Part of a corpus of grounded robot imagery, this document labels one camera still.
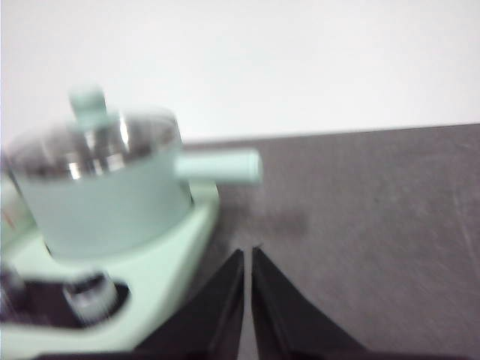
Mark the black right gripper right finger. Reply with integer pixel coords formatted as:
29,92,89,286
250,246,376,360

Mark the mint green breakfast machine base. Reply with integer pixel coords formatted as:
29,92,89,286
0,175,221,356

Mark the silver control knob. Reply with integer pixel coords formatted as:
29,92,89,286
62,271,118,328

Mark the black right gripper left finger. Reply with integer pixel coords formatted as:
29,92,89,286
129,248,245,360

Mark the mint green handled steamer pot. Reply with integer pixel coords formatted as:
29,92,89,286
14,148,263,260

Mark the glass lid with green knob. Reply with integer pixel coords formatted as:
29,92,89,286
5,82,182,180

